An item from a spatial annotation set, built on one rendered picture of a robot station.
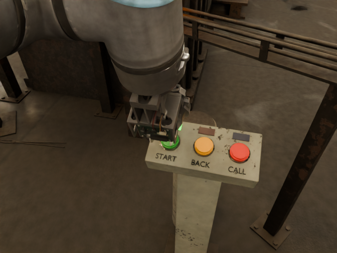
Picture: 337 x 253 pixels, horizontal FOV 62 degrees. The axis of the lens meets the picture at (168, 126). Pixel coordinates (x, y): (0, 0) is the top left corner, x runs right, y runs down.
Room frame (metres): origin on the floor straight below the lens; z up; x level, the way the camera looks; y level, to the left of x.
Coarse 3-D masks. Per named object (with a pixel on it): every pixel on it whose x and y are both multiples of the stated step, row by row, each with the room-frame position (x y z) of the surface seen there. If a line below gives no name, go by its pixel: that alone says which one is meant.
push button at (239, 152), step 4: (236, 144) 0.41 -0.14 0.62; (240, 144) 0.41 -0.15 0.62; (232, 148) 0.40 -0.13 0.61; (236, 148) 0.40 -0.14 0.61; (240, 148) 0.40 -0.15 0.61; (244, 148) 0.40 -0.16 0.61; (232, 152) 0.39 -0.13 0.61; (236, 152) 0.39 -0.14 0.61; (240, 152) 0.39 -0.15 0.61; (244, 152) 0.39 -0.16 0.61; (248, 152) 0.39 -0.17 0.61; (232, 156) 0.38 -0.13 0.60; (236, 156) 0.38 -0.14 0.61; (240, 156) 0.38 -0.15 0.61; (244, 156) 0.38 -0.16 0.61; (248, 156) 0.38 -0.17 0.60; (236, 160) 0.38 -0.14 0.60; (240, 160) 0.37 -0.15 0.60; (244, 160) 0.38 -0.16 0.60
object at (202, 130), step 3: (201, 129) 0.45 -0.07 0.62; (204, 129) 0.45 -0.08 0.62; (207, 129) 0.45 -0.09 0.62; (210, 129) 0.45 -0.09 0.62; (213, 129) 0.45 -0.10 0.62; (198, 132) 0.45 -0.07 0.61; (201, 132) 0.45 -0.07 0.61; (204, 132) 0.45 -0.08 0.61; (207, 132) 0.44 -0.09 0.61; (210, 132) 0.44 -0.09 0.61; (213, 132) 0.44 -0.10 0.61; (213, 135) 0.44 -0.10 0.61
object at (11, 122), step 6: (0, 114) 1.22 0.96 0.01; (6, 114) 1.22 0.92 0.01; (12, 114) 1.22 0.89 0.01; (0, 120) 1.14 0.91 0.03; (6, 120) 1.17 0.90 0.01; (12, 120) 1.17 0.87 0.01; (0, 126) 1.11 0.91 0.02; (6, 126) 1.12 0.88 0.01; (12, 126) 1.12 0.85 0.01; (0, 132) 1.07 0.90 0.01; (6, 132) 1.07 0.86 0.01; (12, 132) 1.07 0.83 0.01
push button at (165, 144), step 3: (177, 138) 0.43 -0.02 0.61; (177, 141) 0.42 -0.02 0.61; (162, 144) 0.42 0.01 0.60; (165, 144) 0.42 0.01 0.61; (168, 144) 0.42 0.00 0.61; (174, 144) 0.41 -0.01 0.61; (177, 144) 0.42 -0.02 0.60; (165, 147) 0.41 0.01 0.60; (168, 147) 0.41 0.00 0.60; (171, 147) 0.41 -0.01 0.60; (174, 147) 0.41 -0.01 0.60
